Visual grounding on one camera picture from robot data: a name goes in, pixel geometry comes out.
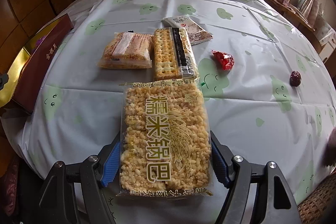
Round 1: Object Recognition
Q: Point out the puffed rice cake pack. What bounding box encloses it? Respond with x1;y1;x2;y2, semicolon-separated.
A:
120;79;212;198

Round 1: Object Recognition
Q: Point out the pink sleeve forearm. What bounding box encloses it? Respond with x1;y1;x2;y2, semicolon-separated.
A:
322;128;336;166

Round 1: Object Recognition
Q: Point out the small red candy packet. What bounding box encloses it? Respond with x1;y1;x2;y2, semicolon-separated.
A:
212;50;235;71

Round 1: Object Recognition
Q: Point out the red dried jujube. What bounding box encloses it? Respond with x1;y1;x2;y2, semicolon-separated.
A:
289;71;302;87

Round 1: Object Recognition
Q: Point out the cracker pack black label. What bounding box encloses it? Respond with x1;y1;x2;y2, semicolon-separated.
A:
154;27;199;80

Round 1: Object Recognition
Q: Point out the wicker basket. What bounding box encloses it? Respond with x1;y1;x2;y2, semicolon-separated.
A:
298;172;335;223

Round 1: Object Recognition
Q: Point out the sesame cake clear pack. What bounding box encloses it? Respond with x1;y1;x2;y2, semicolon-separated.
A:
98;32;154;69

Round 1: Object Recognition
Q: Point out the white milk snack packet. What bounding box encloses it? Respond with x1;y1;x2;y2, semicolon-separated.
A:
163;16;213;46

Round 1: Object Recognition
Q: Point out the red gold gift box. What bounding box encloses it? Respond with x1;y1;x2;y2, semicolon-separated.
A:
1;14;74;117

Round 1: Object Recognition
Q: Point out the white cardboard box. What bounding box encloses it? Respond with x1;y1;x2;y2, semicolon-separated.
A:
319;22;335;63

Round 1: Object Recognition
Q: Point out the wooden side table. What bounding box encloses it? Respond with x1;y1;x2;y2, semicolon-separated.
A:
264;0;322;54

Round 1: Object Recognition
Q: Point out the pink floral curtain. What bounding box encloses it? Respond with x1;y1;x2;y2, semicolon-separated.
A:
298;0;320;27

